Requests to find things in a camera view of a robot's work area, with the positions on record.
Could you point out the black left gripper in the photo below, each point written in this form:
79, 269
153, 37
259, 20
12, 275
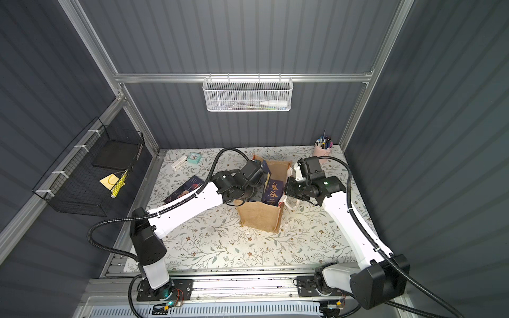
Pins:
258, 175

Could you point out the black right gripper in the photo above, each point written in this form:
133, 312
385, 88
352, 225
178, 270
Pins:
292, 189

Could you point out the dark portrait book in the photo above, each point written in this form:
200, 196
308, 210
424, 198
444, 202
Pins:
189, 186
273, 192

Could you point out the jute canvas Christmas bag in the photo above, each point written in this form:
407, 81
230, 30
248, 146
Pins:
265, 214

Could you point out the blue book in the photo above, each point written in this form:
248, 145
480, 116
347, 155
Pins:
266, 173

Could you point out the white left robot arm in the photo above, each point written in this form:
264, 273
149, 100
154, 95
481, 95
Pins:
147, 235

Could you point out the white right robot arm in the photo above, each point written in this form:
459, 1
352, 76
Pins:
379, 275

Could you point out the pink pen cup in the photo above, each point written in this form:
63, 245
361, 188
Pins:
323, 145

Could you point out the floral table cloth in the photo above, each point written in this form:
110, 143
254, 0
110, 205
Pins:
217, 238

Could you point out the white marker in basket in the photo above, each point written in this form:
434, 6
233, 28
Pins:
272, 104

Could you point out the yellow sticky note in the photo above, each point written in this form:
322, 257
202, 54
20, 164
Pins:
113, 181

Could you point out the white wire basket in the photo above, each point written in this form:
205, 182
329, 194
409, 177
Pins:
242, 94

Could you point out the black wire wall basket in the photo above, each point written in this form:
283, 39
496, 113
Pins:
71, 185

